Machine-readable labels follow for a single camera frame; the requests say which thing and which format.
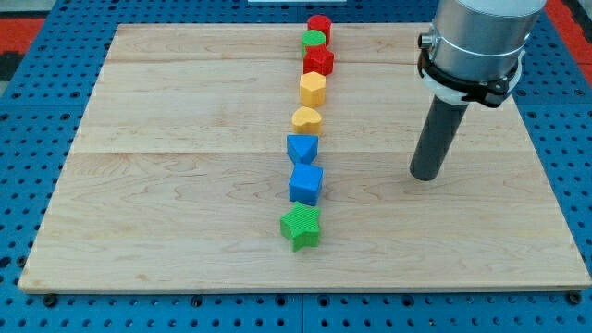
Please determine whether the red star block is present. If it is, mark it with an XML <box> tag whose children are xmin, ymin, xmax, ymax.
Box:
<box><xmin>302</xmin><ymin>44</ymin><xmax>335</xmax><ymax>76</ymax></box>

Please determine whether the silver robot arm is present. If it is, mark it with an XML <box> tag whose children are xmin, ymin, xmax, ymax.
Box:
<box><xmin>417</xmin><ymin>0</ymin><xmax>546</xmax><ymax>108</ymax></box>

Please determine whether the red cylinder block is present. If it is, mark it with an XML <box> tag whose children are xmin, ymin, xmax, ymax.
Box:
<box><xmin>307</xmin><ymin>15</ymin><xmax>332</xmax><ymax>45</ymax></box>

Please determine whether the green cylinder block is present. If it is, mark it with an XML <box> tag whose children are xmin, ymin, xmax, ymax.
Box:
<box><xmin>301</xmin><ymin>30</ymin><xmax>327</xmax><ymax>57</ymax></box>

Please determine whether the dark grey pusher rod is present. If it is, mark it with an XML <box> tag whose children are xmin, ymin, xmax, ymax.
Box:
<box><xmin>410</xmin><ymin>96</ymin><xmax>468</xmax><ymax>181</ymax></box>

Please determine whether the light wooden board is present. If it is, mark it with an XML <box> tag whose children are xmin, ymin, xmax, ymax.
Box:
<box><xmin>18</xmin><ymin>23</ymin><xmax>591</xmax><ymax>294</ymax></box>

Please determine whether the yellow hexagon block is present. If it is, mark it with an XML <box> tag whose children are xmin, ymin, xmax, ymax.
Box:
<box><xmin>300</xmin><ymin>71</ymin><xmax>327</xmax><ymax>107</ymax></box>

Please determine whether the yellow heart block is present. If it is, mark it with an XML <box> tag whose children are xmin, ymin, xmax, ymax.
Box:
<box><xmin>291</xmin><ymin>106</ymin><xmax>323</xmax><ymax>135</ymax></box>

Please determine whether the blue cube block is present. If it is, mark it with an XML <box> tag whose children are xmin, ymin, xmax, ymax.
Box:
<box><xmin>289</xmin><ymin>164</ymin><xmax>324</xmax><ymax>206</ymax></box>

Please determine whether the green star block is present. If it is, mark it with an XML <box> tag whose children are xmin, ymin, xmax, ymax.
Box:
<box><xmin>279</xmin><ymin>202</ymin><xmax>320</xmax><ymax>252</ymax></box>

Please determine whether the blue triangle block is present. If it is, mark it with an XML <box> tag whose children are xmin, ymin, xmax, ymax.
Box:
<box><xmin>287</xmin><ymin>134</ymin><xmax>319</xmax><ymax>165</ymax></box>

